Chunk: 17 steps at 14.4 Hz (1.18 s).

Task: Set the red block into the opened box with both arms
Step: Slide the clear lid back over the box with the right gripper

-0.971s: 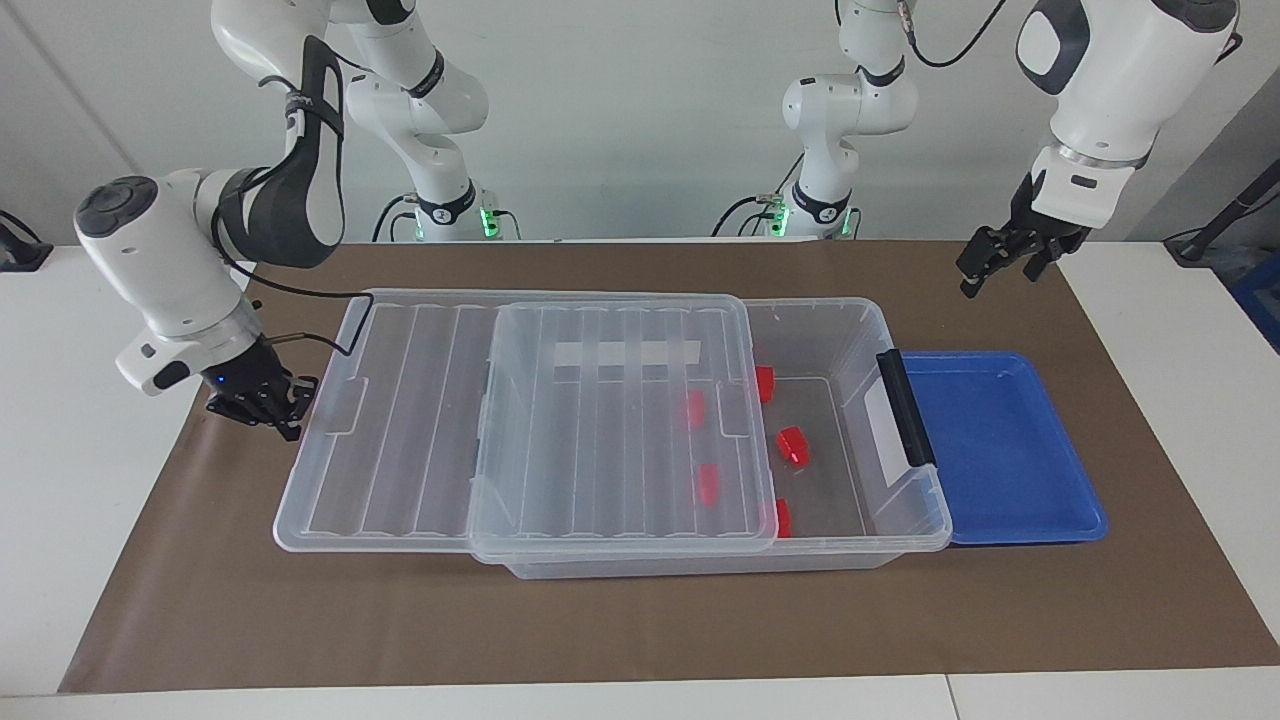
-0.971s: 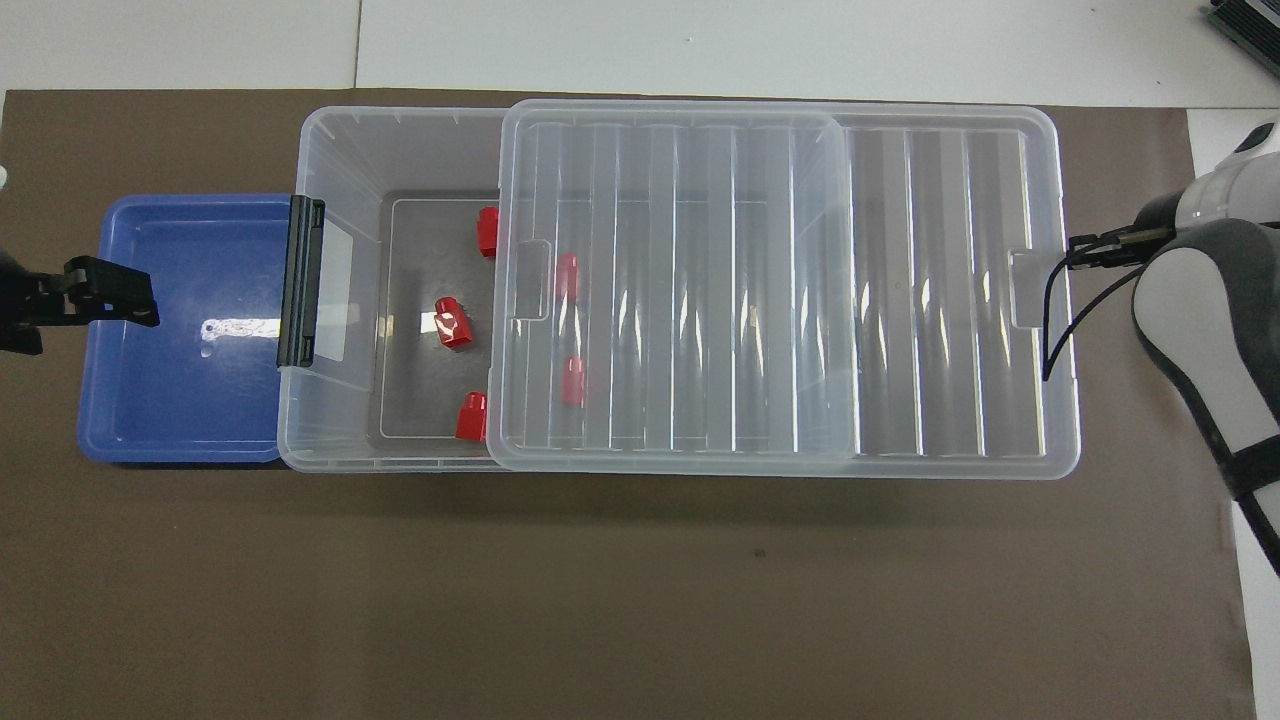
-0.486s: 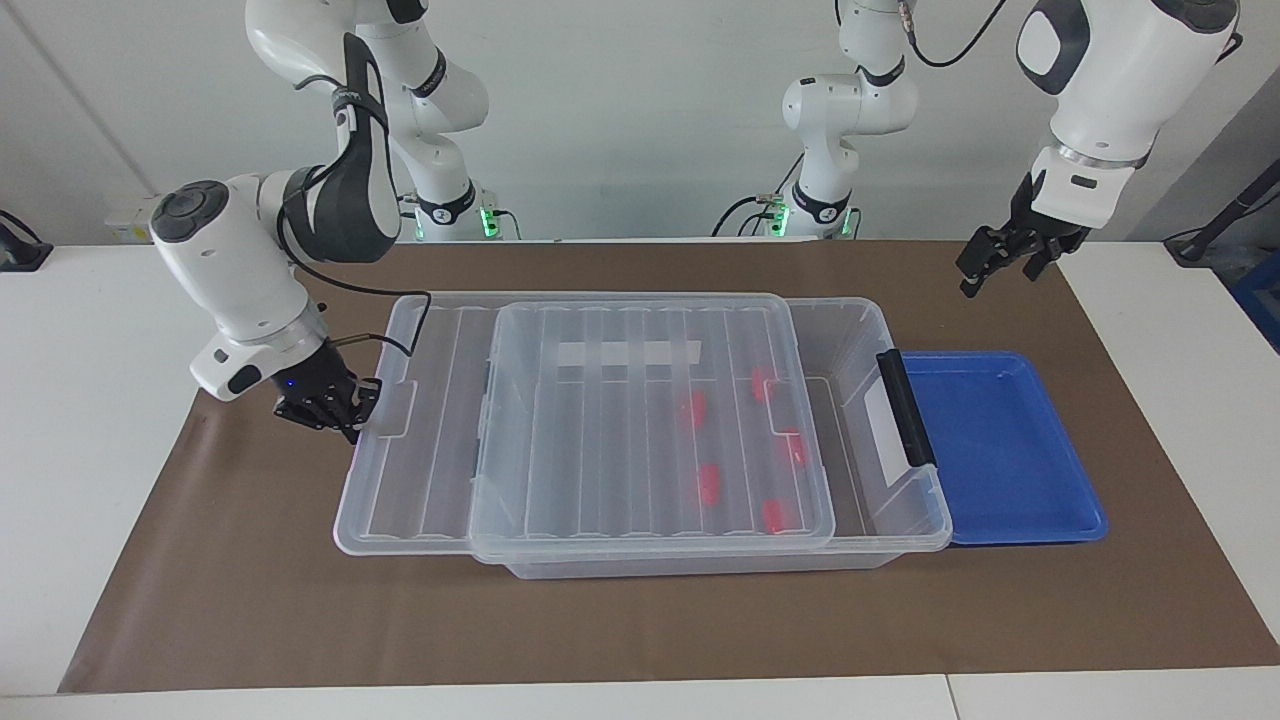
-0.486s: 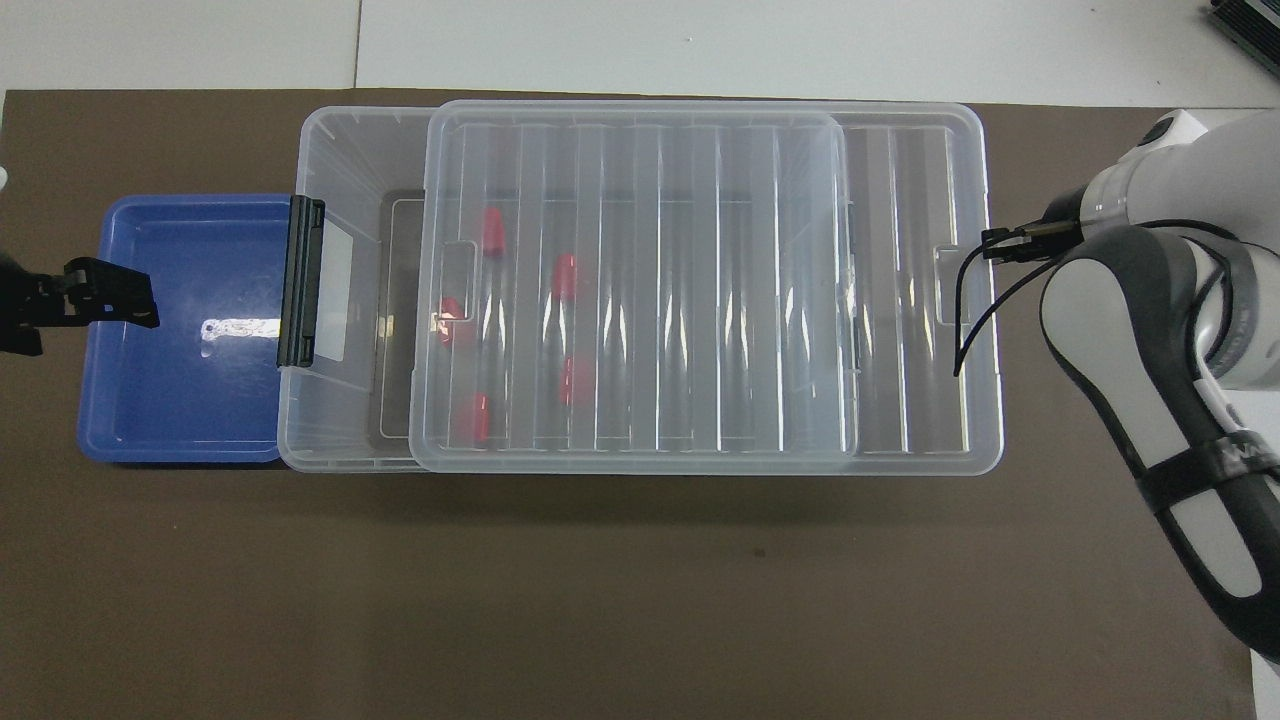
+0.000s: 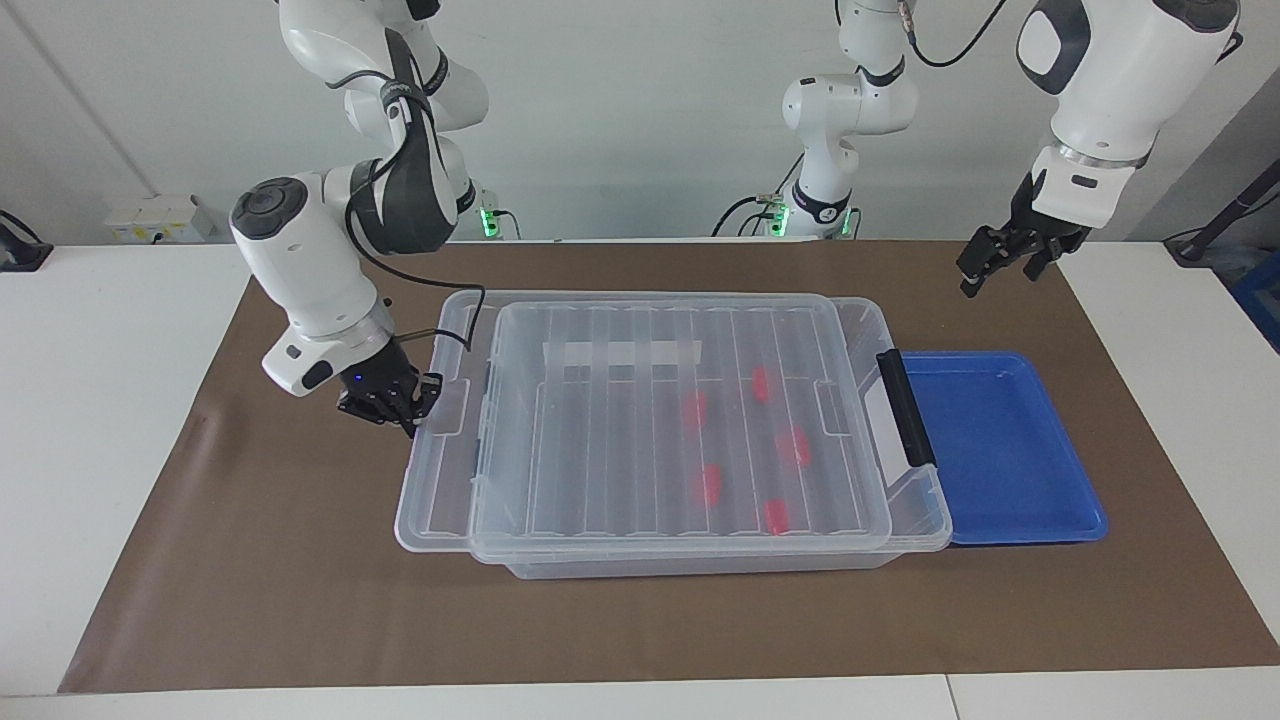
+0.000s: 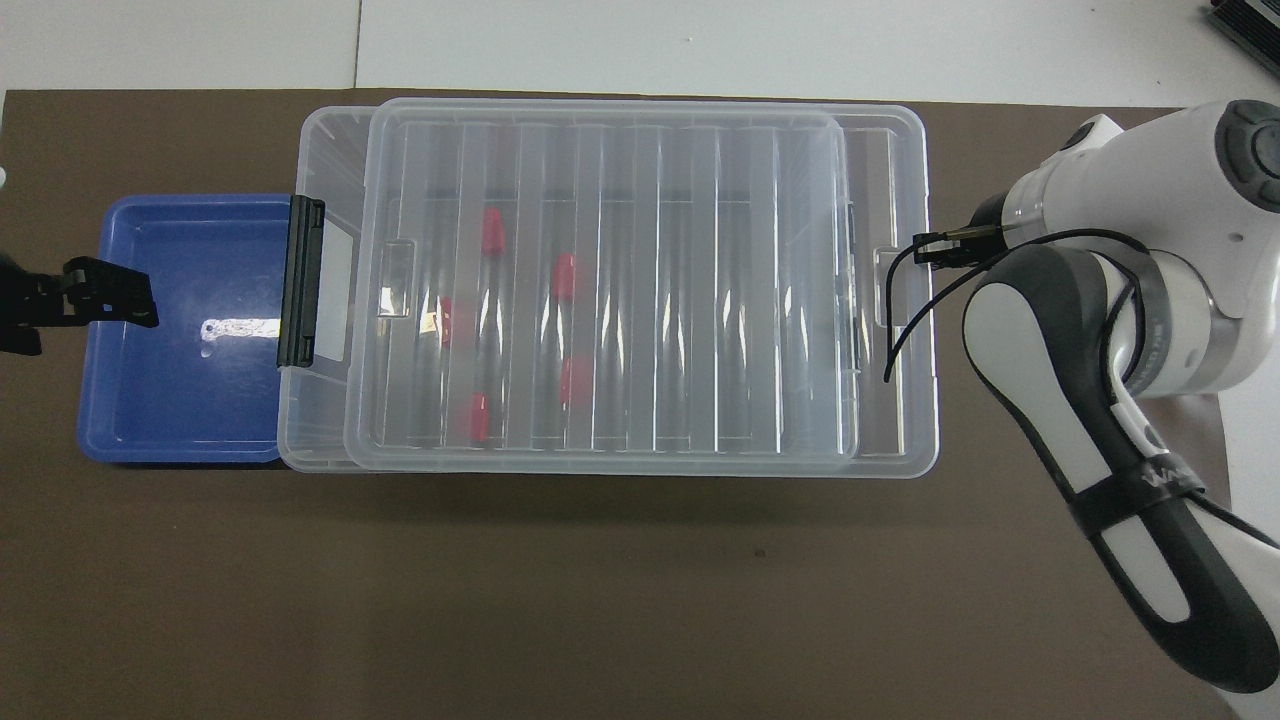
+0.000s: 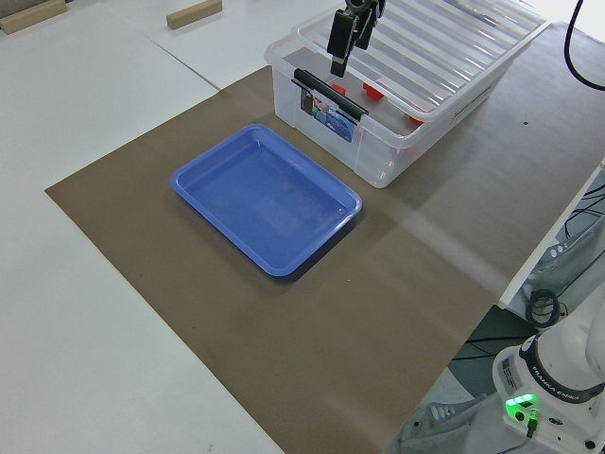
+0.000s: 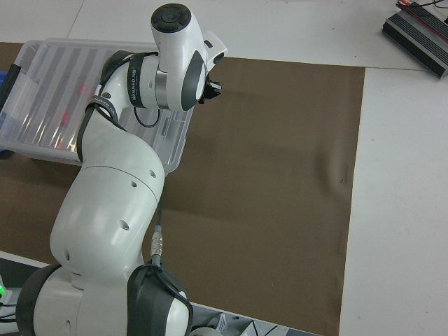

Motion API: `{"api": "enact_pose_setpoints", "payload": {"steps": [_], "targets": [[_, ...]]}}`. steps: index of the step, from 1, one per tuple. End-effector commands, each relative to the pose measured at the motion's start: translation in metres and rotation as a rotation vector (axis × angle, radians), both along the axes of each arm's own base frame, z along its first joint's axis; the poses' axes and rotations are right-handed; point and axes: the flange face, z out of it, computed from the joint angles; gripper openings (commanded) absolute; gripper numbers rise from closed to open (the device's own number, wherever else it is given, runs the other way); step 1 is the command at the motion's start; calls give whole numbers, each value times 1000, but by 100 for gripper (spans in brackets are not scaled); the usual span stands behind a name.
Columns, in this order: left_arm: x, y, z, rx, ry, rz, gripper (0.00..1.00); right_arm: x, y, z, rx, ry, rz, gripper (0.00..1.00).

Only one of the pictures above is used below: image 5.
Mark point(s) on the blue plastic tray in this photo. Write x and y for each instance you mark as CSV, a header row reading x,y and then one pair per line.
x,y
1000,440

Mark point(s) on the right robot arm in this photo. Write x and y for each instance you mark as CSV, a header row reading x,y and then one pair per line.
x,y
300,270

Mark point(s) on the blue crate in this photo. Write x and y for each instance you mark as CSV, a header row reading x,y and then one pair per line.
x,y
1260,300

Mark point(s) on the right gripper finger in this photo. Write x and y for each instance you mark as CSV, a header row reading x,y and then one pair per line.
x,y
427,395
372,408

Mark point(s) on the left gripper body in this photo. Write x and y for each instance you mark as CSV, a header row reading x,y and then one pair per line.
x,y
1024,205

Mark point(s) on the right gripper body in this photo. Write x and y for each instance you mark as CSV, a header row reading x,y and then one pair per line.
x,y
375,368

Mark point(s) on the clear plastic storage box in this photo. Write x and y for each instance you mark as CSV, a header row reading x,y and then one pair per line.
x,y
700,571

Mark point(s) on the black stand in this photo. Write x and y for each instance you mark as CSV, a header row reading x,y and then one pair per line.
x,y
1225,215
20,250

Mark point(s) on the black box latch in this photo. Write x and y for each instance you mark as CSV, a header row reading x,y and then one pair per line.
x,y
906,410

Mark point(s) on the clear plastic box lid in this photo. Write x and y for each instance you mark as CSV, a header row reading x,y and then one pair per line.
x,y
620,450

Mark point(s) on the white power strip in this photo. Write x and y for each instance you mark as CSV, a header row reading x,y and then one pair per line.
x,y
160,220

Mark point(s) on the red block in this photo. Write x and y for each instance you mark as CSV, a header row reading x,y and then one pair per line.
x,y
761,384
795,447
777,516
710,484
695,409

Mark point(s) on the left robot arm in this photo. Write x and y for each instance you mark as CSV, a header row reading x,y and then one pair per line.
x,y
1110,90

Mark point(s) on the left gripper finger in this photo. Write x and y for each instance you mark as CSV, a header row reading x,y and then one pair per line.
x,y
1042,258
985,255

